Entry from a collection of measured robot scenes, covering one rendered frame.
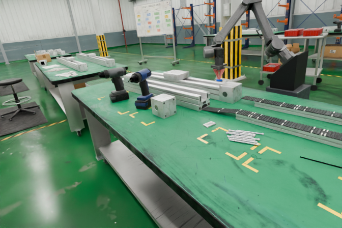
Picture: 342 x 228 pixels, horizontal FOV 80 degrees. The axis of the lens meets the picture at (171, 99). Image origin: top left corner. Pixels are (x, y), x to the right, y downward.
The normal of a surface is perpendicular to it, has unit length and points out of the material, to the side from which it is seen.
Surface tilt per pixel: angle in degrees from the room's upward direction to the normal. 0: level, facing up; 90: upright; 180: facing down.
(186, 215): 0
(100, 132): 90
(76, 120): 90
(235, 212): 0
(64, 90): 90
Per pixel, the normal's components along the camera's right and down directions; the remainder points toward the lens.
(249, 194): -0.09, -0.94
